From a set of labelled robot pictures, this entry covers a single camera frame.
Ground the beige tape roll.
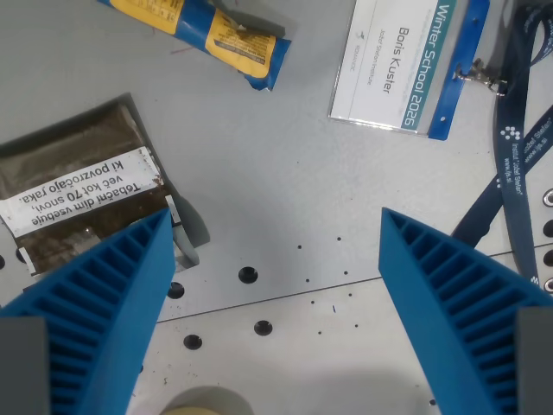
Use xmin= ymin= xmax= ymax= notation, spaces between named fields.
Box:
xmin=162 ymin=386 xmax=254 ymax=415

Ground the name badge, blue-edged holder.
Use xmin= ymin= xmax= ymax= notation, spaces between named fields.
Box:
xmin=327 ymin=0 xmax=494 ymax=142

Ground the blue and yellow snack bag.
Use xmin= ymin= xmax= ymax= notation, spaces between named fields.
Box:
xmin=95 ymin=0 xmax=294 ymax=93

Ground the dark blue printed lanyard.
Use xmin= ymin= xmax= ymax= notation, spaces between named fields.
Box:
xmin=450 ymin=0 xmax=553 ymax=289

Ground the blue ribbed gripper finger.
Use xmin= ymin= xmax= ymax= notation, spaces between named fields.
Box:
xmin=0 ymin=207 xmax=178 ymax=415
xmin=378 ymin=207 xmax=553 ymax=415

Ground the metal lanyard clip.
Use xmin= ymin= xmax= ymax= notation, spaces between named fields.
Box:
xmin=453 ymin=58 xmax=507 ymax=95

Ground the brown tobacco pouch, white label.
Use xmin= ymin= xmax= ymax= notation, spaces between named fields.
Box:
xmin=0 ymin=92 xmax=213 ymax=276

